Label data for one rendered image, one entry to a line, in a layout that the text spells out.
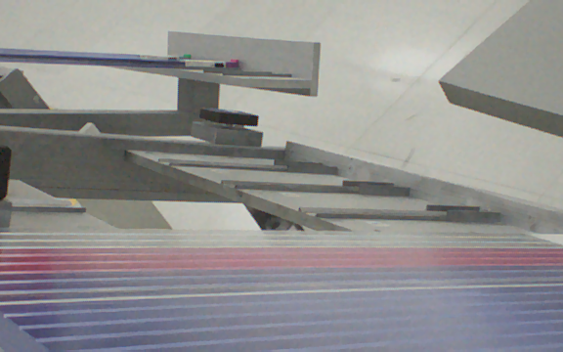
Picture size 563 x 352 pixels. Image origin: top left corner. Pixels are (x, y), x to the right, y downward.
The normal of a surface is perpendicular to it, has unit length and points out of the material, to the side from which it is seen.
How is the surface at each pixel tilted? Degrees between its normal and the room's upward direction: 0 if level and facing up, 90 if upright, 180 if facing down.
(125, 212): 90
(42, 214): 45
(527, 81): 0
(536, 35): 0
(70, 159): 90
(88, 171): 90
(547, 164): 0
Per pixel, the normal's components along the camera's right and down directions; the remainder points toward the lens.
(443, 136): -0.47, -0.73
